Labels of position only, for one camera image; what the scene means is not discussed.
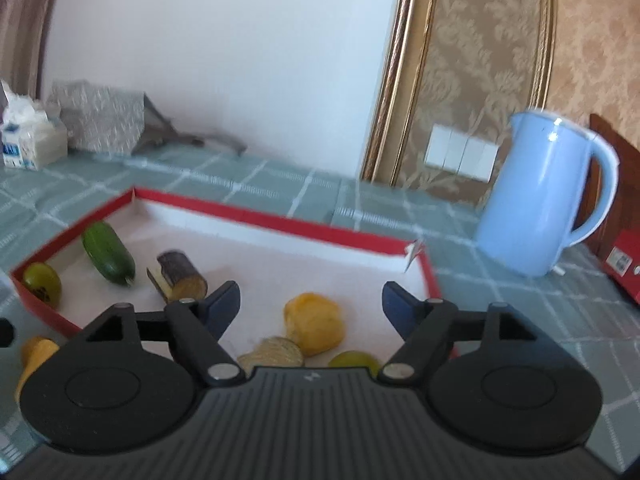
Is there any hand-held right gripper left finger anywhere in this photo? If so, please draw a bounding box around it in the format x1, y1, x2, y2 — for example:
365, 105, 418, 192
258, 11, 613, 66
75, 280, 247, 387

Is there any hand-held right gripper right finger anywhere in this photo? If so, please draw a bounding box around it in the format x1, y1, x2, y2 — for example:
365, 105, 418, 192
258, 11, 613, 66
376, 281, 557, 387

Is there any yellow star fruit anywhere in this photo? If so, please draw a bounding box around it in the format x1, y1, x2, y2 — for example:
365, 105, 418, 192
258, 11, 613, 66
16, 336, 61, 403

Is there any dark brown cylinder vegetable piece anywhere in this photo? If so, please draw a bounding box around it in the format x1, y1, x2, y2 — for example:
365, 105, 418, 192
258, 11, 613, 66
146, 250, 209, 304

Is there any green tomato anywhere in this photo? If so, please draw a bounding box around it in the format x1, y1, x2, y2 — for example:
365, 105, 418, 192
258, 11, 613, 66
22, 262, 63, 309
327, 350, 382, 377

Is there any grey yam piece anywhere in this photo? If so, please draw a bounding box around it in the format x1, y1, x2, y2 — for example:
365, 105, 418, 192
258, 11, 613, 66
236, 336, 305, 370

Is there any red shallow box tray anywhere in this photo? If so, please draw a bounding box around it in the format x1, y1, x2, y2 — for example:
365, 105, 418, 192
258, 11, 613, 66
10, 186, 459, 362

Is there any yellow round fruit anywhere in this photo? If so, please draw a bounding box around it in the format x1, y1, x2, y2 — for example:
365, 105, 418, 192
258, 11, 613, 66
283, 292, 346, 357

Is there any dark green cucumber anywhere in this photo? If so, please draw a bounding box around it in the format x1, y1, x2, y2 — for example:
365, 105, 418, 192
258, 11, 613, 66
82, 220, 137, 287

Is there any light blue electric kettle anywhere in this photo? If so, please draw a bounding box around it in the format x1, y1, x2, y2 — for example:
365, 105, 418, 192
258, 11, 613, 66
473, 108, 620, 279

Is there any white tissue pack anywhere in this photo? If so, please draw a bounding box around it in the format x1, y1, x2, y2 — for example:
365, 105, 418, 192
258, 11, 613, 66
0, 79, 69, 171

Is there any small red box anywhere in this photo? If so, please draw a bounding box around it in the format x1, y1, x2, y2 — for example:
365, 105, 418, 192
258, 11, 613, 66
604, 232, 640, 307

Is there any grey patterned gift bag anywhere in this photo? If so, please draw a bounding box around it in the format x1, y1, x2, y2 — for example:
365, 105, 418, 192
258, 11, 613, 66
49, 79, 249, 157

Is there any brown wooden chair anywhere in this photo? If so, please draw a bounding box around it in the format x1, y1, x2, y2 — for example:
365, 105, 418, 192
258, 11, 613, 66
581, 113, 640, 262

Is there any gold framed wallpaper panel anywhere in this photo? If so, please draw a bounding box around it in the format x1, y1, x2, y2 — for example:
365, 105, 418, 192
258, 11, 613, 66
360, 0, 558, 206

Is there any pink patterned curtain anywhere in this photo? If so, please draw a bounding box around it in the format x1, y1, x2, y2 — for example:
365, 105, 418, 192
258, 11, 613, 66
0, 0, 67, 102

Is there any white wall switch panel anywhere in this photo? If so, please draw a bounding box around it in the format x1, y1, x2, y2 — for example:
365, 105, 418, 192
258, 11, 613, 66
424, 123, 501, 181

